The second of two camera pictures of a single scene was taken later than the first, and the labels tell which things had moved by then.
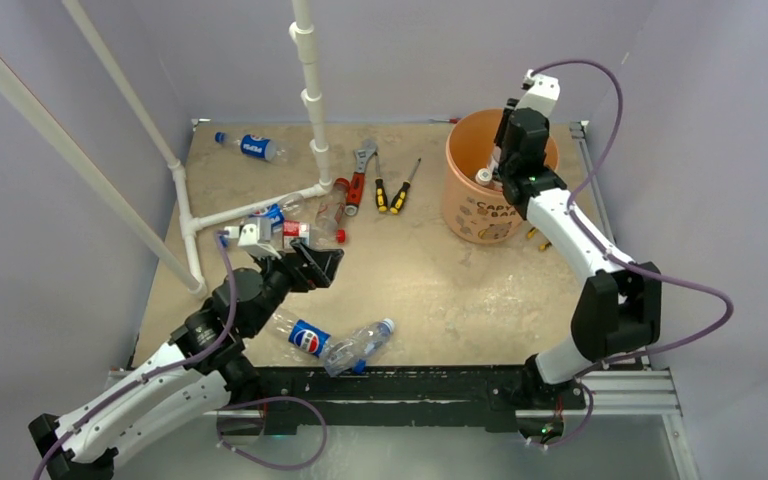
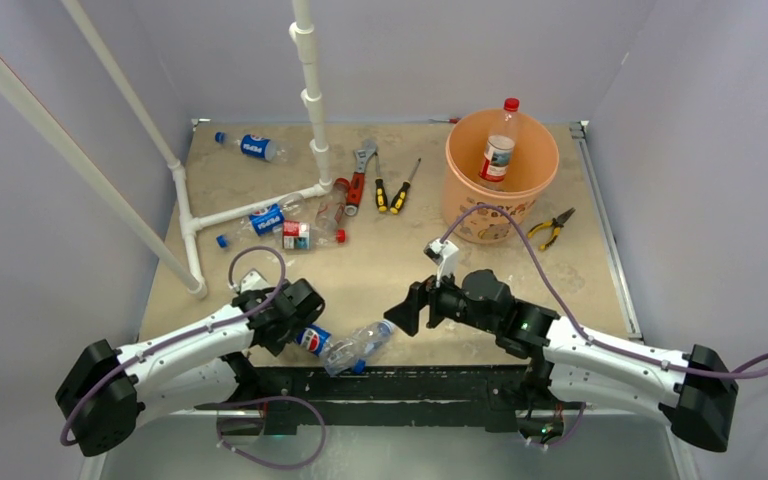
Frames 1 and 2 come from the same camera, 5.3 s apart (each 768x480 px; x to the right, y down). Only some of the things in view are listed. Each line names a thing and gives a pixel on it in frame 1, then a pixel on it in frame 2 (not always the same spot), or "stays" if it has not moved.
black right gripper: [502, 130] to [407, 314]
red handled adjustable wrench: [356, 188] stays
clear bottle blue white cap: [359, 345] stays
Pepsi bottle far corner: [254, 145] stays
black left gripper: [322, 263] to [278, 346]
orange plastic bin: [476, 213] stays
